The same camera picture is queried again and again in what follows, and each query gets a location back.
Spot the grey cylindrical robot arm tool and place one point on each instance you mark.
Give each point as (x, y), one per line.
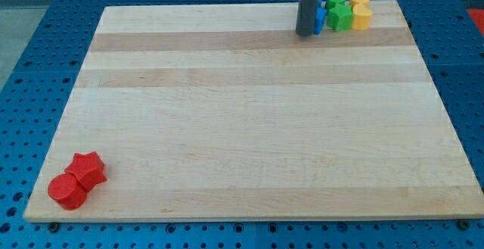
(305, 20)

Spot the light wooden board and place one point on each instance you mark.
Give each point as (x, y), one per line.
(223, 113)

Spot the blue front block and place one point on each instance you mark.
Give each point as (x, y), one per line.
(320, 17)

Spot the green star block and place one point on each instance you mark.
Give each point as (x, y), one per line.
(340, 18)

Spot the yellow heart block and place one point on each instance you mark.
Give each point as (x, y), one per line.
(361, 17)

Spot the red star block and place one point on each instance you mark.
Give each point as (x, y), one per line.
(88, 169)

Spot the red cylinder block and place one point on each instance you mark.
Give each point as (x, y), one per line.
(66, 191)

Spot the red object at right edge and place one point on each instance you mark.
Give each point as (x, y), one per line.
(477, 15)

